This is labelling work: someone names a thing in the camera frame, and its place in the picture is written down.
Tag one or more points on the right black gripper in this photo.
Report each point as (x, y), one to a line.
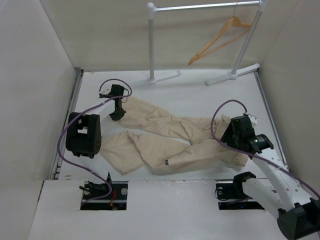
(226, 137)

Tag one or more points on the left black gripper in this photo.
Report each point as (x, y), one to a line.
(118, 116)

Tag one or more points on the beige trousers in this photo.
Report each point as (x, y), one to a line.
(165, 143)

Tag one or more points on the wooden clothes hanger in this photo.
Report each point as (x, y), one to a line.
(214, 40)

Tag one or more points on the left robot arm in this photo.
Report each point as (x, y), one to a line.
(83, 136)

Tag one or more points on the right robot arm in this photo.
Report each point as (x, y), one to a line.
(296, 212)

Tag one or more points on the white clothes rack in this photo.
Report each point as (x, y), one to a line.
(193, 21)

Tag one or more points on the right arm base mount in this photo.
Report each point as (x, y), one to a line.
(229, 198)

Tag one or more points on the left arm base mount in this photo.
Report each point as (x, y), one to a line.
(104, 197)

